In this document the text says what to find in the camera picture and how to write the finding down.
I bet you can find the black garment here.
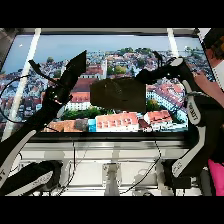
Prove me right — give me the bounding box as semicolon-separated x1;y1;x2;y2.
89;77;148;113

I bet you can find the person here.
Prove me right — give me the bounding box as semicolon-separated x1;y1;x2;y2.
194;28;224;108

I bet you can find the pink garment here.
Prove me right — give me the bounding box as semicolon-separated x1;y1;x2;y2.
208;159;224;196

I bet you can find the black cable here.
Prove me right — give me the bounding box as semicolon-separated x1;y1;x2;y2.
0;73;33;124
119;138;163;194

